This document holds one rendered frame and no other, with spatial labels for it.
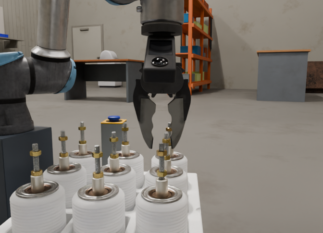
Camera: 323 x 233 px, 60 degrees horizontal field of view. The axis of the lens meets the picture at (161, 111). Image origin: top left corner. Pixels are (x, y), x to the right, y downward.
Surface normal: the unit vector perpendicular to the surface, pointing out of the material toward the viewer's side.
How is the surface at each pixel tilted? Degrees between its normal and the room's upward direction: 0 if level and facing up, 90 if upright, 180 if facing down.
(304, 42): 90
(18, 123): 72
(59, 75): 106
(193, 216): 0
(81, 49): 90
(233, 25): 90
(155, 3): 90
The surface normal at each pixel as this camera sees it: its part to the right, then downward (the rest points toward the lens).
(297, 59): -0.34, 0.13
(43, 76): 0.66, 0.15
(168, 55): 0.01, -0.78
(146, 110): 0.02, 0.14
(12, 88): 0.80, 0.09
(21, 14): 0.93, 0.05
